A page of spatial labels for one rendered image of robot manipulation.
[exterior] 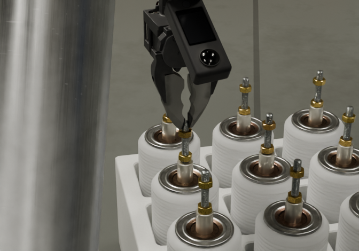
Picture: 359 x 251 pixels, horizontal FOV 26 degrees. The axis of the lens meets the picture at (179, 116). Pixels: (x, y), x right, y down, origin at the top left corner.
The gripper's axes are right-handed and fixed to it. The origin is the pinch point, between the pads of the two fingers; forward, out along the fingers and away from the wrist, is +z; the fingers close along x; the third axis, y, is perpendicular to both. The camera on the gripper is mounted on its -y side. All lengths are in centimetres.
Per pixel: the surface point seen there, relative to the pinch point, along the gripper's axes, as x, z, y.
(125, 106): -11, 35, 69
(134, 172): 3.0, 16.7, 15.2
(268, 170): -11.5, 8.9, -2.2
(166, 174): 2.2, 9.3, 2.3
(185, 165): 0.3, 6.7, -0.4
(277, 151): -21.8, 17.6, 14.3
